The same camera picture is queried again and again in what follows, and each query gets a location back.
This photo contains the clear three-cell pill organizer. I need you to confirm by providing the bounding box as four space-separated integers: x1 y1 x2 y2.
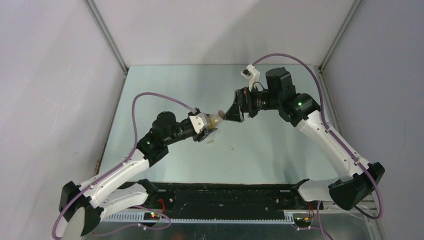
205 132 217 144

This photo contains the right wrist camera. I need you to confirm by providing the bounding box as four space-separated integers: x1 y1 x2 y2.
240 64 260 91

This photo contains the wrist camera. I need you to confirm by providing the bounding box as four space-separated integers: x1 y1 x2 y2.
188 112 210 134
240 64 260 91

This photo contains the aluminium right frame post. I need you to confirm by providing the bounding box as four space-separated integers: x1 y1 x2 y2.
318 0 364 73

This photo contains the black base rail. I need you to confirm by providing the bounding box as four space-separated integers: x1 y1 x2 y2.
141 182 324 220

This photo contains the white slotted cable duct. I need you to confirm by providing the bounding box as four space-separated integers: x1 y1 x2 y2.
102 211 295 224

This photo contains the circuit board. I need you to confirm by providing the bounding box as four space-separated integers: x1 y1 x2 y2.
143 212 162 222
294 216 314 229

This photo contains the aluminium frame post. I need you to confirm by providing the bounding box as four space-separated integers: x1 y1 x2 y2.
318 0 364 73
82 0 129 75

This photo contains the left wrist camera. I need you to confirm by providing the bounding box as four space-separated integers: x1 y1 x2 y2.
188 112 210 134

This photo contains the aluminium left frame post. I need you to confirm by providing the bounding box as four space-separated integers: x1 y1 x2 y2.
82 0 129 75

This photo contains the right circuit board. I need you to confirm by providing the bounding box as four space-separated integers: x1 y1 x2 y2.
294 216 314 229

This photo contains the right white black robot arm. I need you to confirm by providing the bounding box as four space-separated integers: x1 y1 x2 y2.
223 65 385 211

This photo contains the left circuit board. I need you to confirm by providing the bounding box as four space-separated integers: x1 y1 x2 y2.
143 212 162 222

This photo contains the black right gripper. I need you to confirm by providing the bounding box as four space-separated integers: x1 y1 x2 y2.
223 83 281 123

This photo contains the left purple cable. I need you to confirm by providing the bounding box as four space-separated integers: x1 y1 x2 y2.
51 92 196 240

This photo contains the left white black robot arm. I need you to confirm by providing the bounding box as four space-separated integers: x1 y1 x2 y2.
52 108 224 240

